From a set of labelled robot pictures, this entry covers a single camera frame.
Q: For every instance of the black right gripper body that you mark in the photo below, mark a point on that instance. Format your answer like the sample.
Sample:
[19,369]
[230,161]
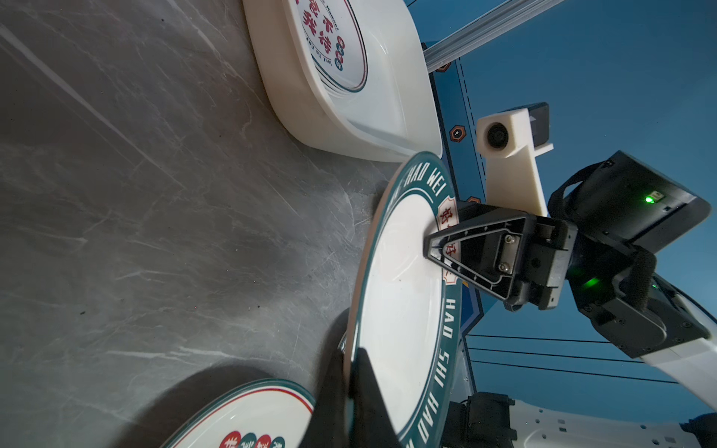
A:
[625,213]

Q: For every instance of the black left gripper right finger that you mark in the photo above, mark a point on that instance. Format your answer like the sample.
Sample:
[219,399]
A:
[371,425]

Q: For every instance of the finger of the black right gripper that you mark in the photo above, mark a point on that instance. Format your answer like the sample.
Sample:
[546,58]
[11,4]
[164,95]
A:
[487,251]

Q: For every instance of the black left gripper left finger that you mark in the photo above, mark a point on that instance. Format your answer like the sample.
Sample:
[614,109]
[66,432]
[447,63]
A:
[328,424]

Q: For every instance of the green rim plate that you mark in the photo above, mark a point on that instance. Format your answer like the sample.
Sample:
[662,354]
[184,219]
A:
[406,309]

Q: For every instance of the white red text plate back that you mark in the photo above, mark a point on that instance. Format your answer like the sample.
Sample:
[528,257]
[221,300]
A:
[332,34]

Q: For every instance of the white red text plate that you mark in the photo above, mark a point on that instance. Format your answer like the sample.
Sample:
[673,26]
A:
[262,413]
[332,34]

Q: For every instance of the white plastic bin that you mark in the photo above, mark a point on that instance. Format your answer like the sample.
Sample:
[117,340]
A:
[390,120]

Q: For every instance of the white red text plate front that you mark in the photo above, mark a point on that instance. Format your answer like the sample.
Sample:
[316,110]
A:
[262,413]

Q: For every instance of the aluminium corner post right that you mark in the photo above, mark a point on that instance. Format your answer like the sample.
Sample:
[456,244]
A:
[488,27]

